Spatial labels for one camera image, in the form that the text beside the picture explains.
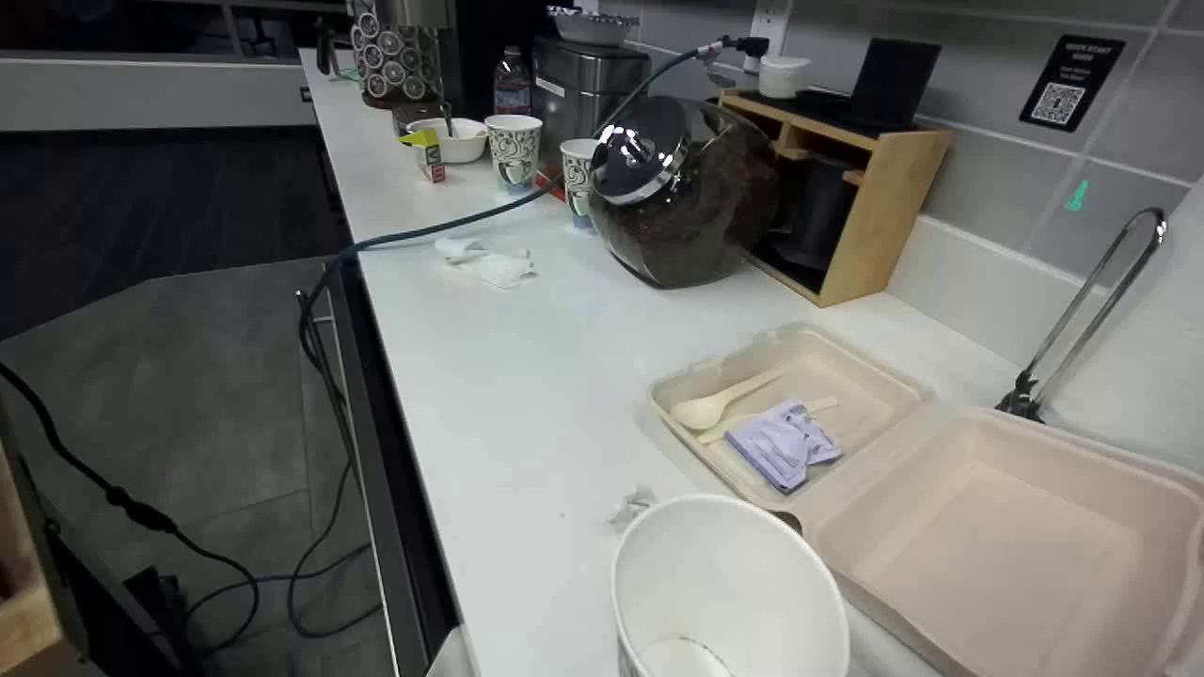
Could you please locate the glass coffee bean jar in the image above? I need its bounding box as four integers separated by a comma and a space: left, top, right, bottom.
586, 94, 783, 291

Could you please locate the small white ceramic bowl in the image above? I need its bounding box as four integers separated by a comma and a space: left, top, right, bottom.
409, 118, 488, 167

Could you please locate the large white paper bowl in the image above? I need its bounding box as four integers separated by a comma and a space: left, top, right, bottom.
608, 494, 852, 677

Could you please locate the patterned paper plate bowl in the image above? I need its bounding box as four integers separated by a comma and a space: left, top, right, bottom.
549, 5, 635, 44

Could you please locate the crumpled white napkin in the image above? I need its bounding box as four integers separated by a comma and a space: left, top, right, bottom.
434, 238, 537, 291

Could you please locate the beige plastic spoon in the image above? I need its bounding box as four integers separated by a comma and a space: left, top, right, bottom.
670, 374, 774, 434

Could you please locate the patterned paper cup near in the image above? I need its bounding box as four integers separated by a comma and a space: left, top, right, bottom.
561, 139, 593, 226

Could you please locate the patterned paper cup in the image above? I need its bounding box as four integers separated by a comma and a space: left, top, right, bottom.
561, 139, 593, 226
484, 112, 542, 192

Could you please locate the purple wrapped packet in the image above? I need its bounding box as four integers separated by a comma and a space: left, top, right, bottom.
726, 404, 840, 494

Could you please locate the patterned paper cup far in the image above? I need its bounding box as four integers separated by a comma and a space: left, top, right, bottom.
484, 112, 542, 192

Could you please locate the clear plastic water bottle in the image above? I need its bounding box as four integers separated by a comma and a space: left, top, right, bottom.
493, 44, 529, 112

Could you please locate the wooden shelf organizer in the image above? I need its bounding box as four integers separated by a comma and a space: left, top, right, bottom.
717, 92, 952, 306

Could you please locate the open beige takeout container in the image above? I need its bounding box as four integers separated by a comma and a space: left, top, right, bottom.
650, 324, 1204, 677

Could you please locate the chrome sink faucet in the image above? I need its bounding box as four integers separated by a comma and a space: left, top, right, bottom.
996, 208, 1171, 422

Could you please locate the black QR code sign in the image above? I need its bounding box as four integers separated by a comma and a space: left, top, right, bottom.
1021, 34, 1125, 133

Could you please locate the blue-green power cable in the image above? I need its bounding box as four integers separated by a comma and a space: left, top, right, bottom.
283, 34, 745, 638

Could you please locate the wire k-cup pod holder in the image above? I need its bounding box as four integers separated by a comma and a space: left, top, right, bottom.
349, 0, 455, 118

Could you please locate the black floor cable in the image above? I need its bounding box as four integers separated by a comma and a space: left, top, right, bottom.
0, 356, 262, 662

